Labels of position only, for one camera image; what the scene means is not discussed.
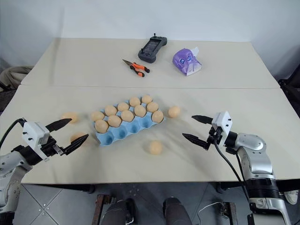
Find white shoe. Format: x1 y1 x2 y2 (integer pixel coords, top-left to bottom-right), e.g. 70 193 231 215
284 189 300 205

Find orange black pliers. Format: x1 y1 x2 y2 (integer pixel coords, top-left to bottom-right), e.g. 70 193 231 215
122 59 151 78

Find dark chair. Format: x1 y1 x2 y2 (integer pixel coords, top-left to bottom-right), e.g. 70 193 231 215
277 69 300 113

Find black table bracket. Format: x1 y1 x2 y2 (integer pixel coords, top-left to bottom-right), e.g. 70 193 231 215
215 181 245 193

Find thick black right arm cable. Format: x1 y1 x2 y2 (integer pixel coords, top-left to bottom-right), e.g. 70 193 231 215
215 142 250 201

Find beige bag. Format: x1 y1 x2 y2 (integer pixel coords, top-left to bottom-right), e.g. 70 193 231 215
0 65 34 92

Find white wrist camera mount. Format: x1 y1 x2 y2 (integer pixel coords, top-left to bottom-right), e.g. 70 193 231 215
22 120 51 162
210 111 233 142

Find rusty metal frame bar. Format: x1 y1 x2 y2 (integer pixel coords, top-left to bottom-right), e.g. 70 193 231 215
220 201 238 225
91 194 111 225

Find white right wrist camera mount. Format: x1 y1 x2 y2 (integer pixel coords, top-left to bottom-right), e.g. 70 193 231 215
210 111 233 142

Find white floor cable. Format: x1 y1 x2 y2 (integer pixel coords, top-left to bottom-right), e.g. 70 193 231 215
196 202 221 219

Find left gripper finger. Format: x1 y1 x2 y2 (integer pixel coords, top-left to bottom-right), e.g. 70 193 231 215
61 134 90 156
45 118 72 132

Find grey handheld remote controller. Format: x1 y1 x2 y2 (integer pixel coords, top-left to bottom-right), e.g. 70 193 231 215
137 32 168 64

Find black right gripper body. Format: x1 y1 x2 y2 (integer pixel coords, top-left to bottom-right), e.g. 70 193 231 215
206 125 226 151

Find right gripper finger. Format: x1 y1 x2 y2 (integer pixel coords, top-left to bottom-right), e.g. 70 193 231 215
191 114 213 125
181 133 210 151

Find purple tissue pack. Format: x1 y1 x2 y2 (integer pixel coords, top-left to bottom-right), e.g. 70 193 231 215
172 46 203 77

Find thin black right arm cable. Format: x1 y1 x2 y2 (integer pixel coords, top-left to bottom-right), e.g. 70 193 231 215
235 152 243 183

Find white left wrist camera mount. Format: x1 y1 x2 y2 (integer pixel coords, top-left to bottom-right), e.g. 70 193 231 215
22 120 51 162

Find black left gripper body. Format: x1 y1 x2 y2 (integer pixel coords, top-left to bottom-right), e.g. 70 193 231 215
40 136 64 159

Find blue egg tray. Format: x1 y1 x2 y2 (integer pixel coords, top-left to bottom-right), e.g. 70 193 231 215
90 97 167 147

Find dark rounded shape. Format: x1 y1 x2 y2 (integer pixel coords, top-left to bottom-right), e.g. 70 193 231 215
102 198 137 225
162 197 193 225

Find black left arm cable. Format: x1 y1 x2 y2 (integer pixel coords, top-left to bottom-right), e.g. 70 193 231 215
0 118 27 145

